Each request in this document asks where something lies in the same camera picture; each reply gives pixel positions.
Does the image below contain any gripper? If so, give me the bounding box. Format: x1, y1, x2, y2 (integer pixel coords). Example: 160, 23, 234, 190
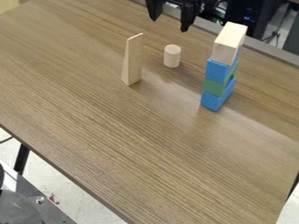
144, 0, 205, 33

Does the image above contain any wooden cylinder block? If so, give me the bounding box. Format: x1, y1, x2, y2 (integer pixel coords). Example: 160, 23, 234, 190
162, 44, 183, 69

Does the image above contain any tall wooden wedge block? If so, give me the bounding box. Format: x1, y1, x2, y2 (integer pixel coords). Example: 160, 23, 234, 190
120, 32, 145, 87

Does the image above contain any wooden rectangular block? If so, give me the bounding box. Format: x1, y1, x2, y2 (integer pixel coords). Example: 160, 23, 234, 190
210, 21, 249, 67

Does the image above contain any blue cube block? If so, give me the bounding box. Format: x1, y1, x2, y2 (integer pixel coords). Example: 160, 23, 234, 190
204, 51, 241, 83

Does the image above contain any black computer tower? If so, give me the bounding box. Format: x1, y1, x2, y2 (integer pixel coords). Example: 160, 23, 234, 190
224, 0, 290, 41

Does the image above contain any green block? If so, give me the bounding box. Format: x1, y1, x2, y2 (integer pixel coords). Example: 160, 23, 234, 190
202, 65, 240, 98

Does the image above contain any blue rectangular block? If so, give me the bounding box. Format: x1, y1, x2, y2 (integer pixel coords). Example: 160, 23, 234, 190
199, 78, 238, 113

